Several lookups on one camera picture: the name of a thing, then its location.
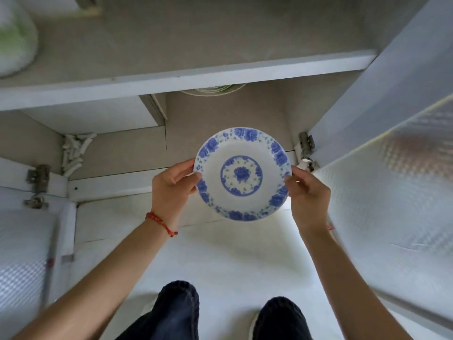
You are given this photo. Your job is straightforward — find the person's right hand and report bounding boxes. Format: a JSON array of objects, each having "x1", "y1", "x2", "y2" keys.
[{"x1": 284, "y1": 166, "x2": 332, "y2": 236}]

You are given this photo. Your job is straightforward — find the person's left hand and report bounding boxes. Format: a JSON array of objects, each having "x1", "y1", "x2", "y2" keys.
[{"x1": 148, "y1": 160, "x2": 202, "y2": 232}]

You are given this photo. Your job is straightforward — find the white plate with blue flowers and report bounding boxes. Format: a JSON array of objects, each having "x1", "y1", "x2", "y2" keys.
[{"x1": 194, "y1": 127, "x2": 293, "y2": 222}]

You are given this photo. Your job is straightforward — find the person's right forearm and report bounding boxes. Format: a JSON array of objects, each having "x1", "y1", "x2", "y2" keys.
[{"x1": 302, "y1": 224, "x2": 415, "y2": 340}]

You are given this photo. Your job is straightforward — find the person's left forearm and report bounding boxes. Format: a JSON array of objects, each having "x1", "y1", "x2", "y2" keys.
[{"x1": 11, "y1": 217, "x2": 177, "y2": 340}]

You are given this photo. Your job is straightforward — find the metal cabinet hinge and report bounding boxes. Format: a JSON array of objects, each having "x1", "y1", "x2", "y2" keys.
[
  {"x1": 24, "y1": 164, "x2": 51, "y2": 209},
  {"x1": 297, "y1": 131, "x2": 321, "y2": 173}
]

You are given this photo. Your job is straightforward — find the stack of white plates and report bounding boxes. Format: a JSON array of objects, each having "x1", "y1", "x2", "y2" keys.
[{"x1": 179, "y1": 83, "x2": 247, "y2": 97}]

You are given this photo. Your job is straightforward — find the white cabinet shelf board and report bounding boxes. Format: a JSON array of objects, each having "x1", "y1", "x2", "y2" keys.
[{"x1": 0, "y1": 49, "x2": 379, "y2": 112}]

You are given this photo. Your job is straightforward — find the white cabinet door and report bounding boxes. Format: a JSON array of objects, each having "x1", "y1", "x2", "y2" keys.
[
  {"x1": 307, "y1": 0, "x2": 453, "y2": 317},
  {"x1": 0, "y1": 157, "x2": 77, "y2": 331}
]

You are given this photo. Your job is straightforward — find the white cabinet divider panel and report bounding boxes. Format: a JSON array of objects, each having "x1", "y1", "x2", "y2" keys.
[{"x1": 21, "y1": 93, "x2": 167, "y2": 135}]

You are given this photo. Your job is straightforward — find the person's left leg dark jeans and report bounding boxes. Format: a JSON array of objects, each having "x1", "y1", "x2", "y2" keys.
[{"x1": 116, "y1": 280, "x2": 200, "y2": 340}]

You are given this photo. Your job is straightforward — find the person's leg dark jeans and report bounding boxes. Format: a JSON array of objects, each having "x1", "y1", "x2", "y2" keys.
[
  {"x1": 116, "y1": 280, "x2": 200, "y2": 340},
  {"x1": 249, "y1": 297, "x2": 314, "y2": 340}
]

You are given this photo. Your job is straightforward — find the person's right leg dark jeans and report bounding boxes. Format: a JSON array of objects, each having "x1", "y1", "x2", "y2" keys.
[{"x1": 249, "y1": 297, "x2": 314, "y2": 340}]

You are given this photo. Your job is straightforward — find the white plastic bag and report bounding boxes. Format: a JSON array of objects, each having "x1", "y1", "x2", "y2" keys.
[{"x1": 0, "y1": 0, "x2": 39, "y2": 78}]

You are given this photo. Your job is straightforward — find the red bead bracelet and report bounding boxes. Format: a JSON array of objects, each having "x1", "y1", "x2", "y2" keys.
[{"x1": 145, "y1": 212, "x2": 178, "y2": 238}]

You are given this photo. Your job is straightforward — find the white corrugated drain hose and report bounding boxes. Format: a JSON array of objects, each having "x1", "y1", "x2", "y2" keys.
[{"x1": 62, "y1": 132, "x2": 97, "y2": 177}]

